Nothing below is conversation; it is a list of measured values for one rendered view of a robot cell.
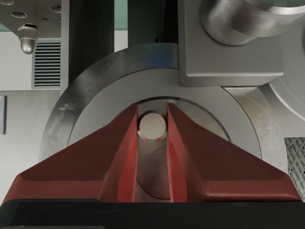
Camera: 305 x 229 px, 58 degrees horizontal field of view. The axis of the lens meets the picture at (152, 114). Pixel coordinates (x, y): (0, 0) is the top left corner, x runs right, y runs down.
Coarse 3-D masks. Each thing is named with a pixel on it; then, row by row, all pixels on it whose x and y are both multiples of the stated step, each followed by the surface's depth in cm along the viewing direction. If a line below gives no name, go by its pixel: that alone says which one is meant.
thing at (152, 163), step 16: (160, 96) 15; (192, 112) 14; (208, 112) 15; (208, 128) 14; (224, 128) 15; (144, 144) 15; (160, 144) 15; (144, 160) 15; (160, 160) 14; (144, 176) 15; (160, 176) 14; (144, 192) 14; (160, 192) 14
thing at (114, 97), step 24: (144, 72) 16; (168, 72) 16; (96, 96) 16; (120, 96) 16; (144, 96) 16; (192, 96) 16; (216, 96) 16; (96, 120) 16; (240, 120) 16; (240, 144) 16
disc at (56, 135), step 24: (144, 48) 17; (168, 48) 17; (96, 72) 17; (120, 72) 17; (72, 96) 16; (240, 96) 17; (264, 96) 17; (48, 120) 16; (72, 120) 16; (264, 120) 16; (48, 144) 16; (264, 144) 16
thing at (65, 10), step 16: (64, 0) 18; (80, 0) 21; (96, 0) 27; (112, 0) 40; (64, 16) 18; (80, 16) 21; (96, 16) 27; (112, 16) 40; (64, 32) 17; (80, 32) 20; (96, 32) 27; (112, 32) 39; (64, 48) 17; (80, 48) 20; (96, 48) 27; (112, 48) 39; (64, 64) 17; (80, 64) 20
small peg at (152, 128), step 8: (144, 112) 12; (152, 112) 12; (160, 112) 12; (144, 120) 12; (152, 120) 12; (160, 120) 12; (144, 128) 12; (152, 128) 12; (160, 128) 12; (144, 136) 12; (152, 136) 12; (160, 136) 12
